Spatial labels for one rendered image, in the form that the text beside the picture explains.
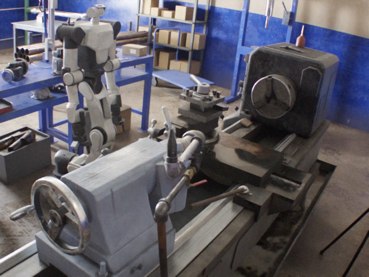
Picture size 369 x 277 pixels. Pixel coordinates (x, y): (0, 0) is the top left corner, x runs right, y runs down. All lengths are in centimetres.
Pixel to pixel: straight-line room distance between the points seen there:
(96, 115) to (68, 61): 46
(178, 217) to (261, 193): 37
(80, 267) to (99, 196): 22
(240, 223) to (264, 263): 55
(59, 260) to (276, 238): 135
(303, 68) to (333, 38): 332
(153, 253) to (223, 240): 33
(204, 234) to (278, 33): 473
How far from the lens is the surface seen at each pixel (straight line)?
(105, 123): 255
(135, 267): 109
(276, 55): 235
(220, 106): 188
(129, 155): 113
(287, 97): 214
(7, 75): 302
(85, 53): 240
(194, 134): 140
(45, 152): 342
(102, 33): 240
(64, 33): 230
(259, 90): 220
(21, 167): 329
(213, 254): 129
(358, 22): 554
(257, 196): 156
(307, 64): 229
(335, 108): 574
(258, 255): 200
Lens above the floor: 168
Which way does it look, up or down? 25 degrees down
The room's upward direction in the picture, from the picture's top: 6 degrees clockwise
